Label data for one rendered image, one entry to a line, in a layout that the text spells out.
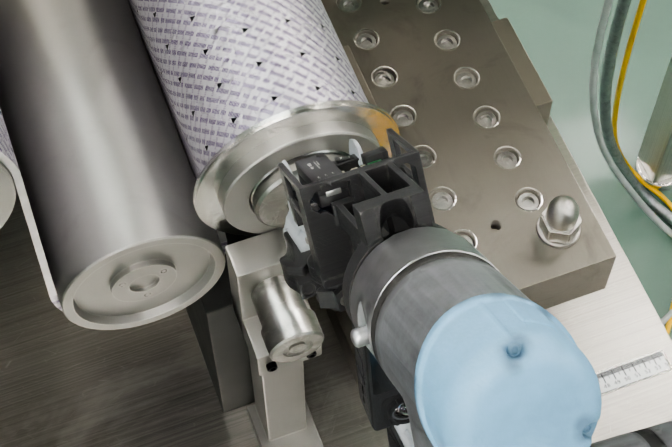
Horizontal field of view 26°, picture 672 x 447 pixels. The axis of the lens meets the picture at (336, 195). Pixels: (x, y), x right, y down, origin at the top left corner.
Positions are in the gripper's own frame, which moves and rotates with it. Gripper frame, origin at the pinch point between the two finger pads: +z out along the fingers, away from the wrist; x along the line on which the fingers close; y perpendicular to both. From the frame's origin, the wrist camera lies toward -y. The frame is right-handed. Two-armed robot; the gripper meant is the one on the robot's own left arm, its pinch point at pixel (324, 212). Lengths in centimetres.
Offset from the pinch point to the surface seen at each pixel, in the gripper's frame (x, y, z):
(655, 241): -73, -69, 116
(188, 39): 4.4, 11.3, 9.4
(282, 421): 4.0, -25.0, 20.9
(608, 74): -62, -31, 96
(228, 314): 6.5, -11.5, 15.0
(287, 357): 4.4, -10.7, 3.1
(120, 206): 12.1, 1.9, 7.8
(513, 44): -27.0, -3.7, 34.5
